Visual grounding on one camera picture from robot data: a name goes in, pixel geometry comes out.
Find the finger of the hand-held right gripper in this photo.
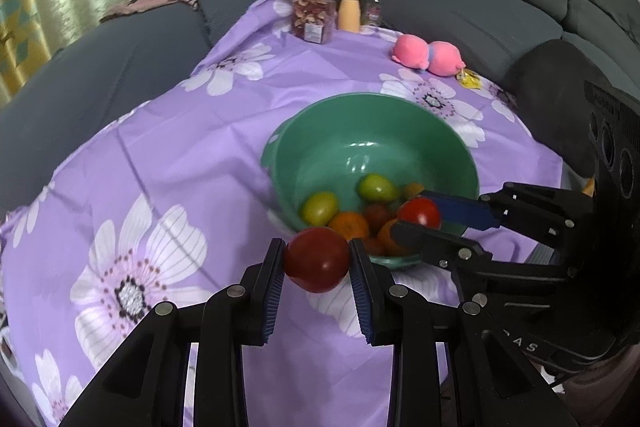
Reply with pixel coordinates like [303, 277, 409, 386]
[389, 219, 581, 304]
[417, 181, 596, 258]

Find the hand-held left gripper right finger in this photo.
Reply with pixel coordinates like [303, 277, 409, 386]
[348, 238, 578, 427]

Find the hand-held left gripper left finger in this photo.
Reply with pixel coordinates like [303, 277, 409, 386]
[59, 237, 287, 427]

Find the red tomato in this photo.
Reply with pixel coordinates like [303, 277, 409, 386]
[362, 202, 393, 233]
[283, 227, 351, 294]
[396, 198, 442, 232]

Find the large orange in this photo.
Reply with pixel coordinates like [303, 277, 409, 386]
[376, 220, 417, 257]

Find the small orange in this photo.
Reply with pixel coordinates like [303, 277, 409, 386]
[327, 211, 371, 242]

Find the green tomato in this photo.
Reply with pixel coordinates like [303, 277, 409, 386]
[356, 173, 398, 202]

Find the yellow-green tomato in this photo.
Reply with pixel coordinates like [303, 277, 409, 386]
[300, 192, 341, 227]

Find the green plastic bowl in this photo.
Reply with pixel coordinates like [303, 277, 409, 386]
[263, 92, 480, 269]

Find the small yellow packet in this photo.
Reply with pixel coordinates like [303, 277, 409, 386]
[454, 68, 482, 90]

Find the pink plush toy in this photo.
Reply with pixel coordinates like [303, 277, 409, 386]
[391, 33, 467, 78]

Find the purple floral tablecloth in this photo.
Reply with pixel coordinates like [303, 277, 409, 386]
[0, 0, 566, 427]

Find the clear plastic bottle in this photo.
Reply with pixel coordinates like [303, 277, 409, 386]
[361, 0, 387, 28]

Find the tan bottle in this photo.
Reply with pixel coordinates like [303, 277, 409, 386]
[337, 0, 362, 32]

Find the grey sofa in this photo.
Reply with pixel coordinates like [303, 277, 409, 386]
[0, 0, 640, 212]

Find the black cable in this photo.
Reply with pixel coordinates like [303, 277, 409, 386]
[530, 352, 576, 395]

